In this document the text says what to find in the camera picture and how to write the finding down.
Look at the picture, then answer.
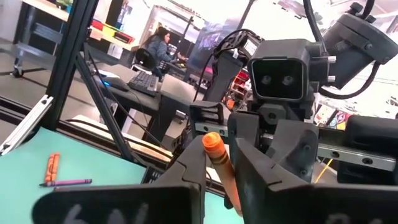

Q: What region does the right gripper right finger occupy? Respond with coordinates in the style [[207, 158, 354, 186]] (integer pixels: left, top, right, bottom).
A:
[[234, 136, 398, 224]]

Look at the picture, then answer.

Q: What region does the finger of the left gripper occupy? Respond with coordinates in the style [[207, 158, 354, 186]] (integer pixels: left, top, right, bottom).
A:
[[228, 111, 261, 141], [266, 119, 320, 184]]

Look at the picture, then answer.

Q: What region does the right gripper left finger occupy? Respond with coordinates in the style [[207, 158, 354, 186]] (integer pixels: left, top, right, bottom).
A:
[[32, 135, 208, 224]]

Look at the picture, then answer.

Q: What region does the purple crayon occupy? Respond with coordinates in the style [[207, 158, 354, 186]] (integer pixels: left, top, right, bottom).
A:
[[39, 178, 93, 187]]

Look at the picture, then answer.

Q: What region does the grey desk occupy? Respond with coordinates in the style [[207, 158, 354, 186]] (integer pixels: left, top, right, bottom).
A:
[[93, 62, 208, 147]]

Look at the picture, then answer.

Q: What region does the black keyboard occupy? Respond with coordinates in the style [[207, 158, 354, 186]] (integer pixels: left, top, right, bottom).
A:
[[127, 70, 160, 97]]

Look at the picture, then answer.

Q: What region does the person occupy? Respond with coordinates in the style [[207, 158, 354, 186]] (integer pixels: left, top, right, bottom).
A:
[[141, 26, 175, 78]]

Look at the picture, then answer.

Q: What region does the black office chair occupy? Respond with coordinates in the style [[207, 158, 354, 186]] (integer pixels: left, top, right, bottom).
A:
[[135, 48, 156, 72]]

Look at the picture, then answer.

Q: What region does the black computer mouse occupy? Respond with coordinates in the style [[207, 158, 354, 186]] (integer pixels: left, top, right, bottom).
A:
[[104, 77, 130, 92]]

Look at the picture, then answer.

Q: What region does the silver aluminium bar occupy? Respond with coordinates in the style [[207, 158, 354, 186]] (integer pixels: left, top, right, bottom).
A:
[[0, 95, 53, 156]]

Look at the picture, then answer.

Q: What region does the wooden shelf with items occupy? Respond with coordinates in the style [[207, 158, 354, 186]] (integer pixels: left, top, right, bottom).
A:
[[21, 0, 139, 52]]

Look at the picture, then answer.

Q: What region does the yellow cable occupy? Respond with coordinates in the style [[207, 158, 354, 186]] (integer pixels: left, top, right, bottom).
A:
[[313, 158, 333, 184]]

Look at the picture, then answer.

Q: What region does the black left camera cable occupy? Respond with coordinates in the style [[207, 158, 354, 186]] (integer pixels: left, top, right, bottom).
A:
[[303, 0, 385, 101]]

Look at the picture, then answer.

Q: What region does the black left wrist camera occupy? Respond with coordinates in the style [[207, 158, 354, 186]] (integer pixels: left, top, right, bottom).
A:
[[247, 39, 336, 103]]

